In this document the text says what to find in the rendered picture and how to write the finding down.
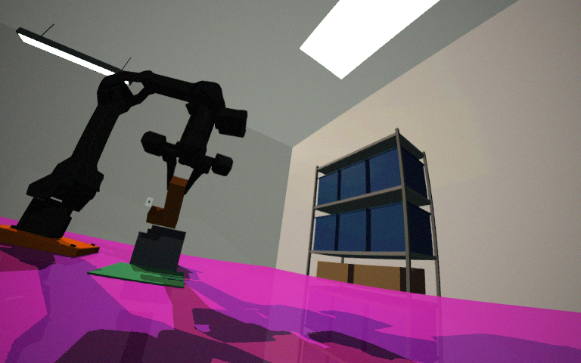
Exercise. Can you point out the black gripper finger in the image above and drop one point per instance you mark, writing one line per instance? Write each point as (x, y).
(199, 168)
(170, 158)

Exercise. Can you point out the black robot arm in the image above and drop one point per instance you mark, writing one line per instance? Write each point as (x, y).
(76, 180)

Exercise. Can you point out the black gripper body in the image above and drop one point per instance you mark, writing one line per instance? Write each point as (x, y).
(191, 146)

